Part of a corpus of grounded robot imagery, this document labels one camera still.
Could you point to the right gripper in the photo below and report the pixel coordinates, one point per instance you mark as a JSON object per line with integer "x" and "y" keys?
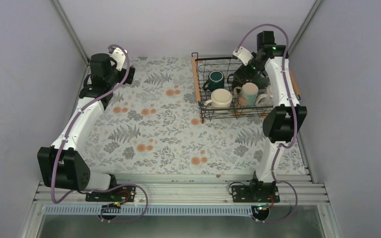
{"x": 249, "y": 75}

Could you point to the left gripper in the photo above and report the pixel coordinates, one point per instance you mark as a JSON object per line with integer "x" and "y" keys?
{"x": 130, "y": 75}

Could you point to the dark green mug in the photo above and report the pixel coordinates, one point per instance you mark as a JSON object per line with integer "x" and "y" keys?
{"x": 215, "y": 81}

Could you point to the cream ribbed mug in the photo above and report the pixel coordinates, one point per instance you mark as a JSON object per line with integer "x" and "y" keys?
{"x": 219, "y": 99}

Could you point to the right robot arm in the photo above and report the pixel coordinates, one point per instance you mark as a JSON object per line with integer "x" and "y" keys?
{"x": 281, "y": 125}

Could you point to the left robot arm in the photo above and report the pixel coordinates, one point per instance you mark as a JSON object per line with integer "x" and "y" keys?
{"x": 62, "y": 164}

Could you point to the floral pastel mug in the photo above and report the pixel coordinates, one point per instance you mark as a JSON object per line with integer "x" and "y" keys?
{"x": 246, "y": 95}

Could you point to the white mug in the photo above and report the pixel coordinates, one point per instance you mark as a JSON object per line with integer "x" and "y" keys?
{"x": 265, "y": 99}

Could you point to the floral tablecloth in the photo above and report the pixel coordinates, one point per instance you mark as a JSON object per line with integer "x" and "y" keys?
{"x": 154, "y": 126}

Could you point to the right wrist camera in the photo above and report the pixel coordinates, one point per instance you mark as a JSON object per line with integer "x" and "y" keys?
{"x": 243, "y": 54}

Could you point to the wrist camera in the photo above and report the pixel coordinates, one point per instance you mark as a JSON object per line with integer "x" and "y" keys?
{"x": 243, "y": 54}
{"x": 119, "y": 56}

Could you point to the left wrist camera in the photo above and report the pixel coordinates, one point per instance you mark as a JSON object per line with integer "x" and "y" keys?
{"x": 119, "y": 56}

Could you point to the black wire dish rack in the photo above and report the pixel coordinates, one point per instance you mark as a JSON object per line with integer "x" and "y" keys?
{"x": 230, "y": 108}

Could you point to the right wooden rack handle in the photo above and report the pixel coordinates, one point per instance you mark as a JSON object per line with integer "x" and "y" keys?
{"x": 295, "y": 85}

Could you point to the wooden rack handle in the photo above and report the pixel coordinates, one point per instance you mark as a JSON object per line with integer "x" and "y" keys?
{"x": 295, "y": 85}
{"x": 195, "y": 79}

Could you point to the left wooden rack handle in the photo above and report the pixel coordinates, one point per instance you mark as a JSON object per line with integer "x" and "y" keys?
{"x": 195, "y": 79}

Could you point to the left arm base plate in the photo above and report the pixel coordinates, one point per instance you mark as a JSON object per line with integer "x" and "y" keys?
{"x": 120, "y": 195}

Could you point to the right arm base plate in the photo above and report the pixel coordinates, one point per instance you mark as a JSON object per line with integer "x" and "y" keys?
{"x": 254, "y": 193}

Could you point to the aluminium rail frame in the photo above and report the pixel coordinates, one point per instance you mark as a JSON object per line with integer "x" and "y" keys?
{"x": 200, "y": 190}

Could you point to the slotted cable duct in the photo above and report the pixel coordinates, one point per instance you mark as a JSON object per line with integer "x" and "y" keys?
{"x": 151, "y": 210}

